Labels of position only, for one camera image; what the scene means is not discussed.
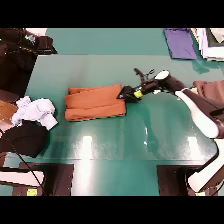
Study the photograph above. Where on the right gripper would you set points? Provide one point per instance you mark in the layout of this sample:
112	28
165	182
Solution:
130	94

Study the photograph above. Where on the black garment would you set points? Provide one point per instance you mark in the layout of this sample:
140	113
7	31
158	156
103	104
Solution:
25	140

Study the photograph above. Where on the lavender garment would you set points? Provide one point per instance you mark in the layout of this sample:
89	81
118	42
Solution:
38	111

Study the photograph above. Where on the dark green garment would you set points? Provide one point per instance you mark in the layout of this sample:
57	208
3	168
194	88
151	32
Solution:
213	39

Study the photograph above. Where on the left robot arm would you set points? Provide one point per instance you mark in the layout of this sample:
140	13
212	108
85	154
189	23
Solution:
16	63

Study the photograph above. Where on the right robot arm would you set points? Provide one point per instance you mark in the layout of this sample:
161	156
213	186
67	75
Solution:
203	113

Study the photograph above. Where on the purple garment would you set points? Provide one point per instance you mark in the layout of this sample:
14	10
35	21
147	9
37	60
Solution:
180	43

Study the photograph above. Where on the orange shirt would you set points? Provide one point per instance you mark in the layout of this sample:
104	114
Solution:
95	103

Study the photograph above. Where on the heap of clothes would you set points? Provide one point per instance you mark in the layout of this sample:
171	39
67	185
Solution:
208	51

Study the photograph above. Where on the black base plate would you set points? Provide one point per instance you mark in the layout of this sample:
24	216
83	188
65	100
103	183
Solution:
171	180
60	180

